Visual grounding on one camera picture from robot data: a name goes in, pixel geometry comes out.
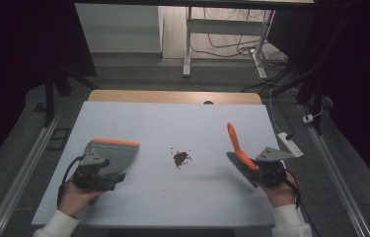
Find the black floor frame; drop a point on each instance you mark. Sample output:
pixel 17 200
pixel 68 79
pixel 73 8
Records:
pixel 50 140

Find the small white adapter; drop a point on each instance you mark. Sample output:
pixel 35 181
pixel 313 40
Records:
pixel 308 118

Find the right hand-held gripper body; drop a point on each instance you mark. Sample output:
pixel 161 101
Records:
pixel 271 171

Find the person's right hand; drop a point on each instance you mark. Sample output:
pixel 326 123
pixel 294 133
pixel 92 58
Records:
pixel 279 194

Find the person's left hand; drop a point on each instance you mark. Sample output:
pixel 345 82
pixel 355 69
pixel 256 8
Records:
pixel 74 199

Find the white cabinet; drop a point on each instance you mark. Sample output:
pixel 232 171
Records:
pixel 116 29

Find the wooden table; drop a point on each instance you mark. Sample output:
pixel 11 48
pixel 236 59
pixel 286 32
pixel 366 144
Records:
pixel 159 96

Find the aluminium floor rail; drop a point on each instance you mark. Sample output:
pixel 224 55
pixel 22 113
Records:
pixel 337 171
pixel 24 158

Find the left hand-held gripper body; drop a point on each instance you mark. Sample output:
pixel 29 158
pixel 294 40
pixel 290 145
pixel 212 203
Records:
pixel 88 174

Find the black stand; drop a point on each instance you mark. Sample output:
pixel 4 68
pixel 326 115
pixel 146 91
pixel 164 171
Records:
pixel 49 98
pixel 317 89

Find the white power strip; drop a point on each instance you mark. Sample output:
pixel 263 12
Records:
pixel 290 144

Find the white table cover board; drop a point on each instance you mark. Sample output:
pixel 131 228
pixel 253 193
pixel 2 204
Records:
pixel 172 125

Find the grey dustpan with orange edge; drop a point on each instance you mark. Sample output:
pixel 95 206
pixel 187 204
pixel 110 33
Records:
pixel 120 158

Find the white desk frame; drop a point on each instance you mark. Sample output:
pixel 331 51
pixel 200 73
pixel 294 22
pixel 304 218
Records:
pixel 225 27

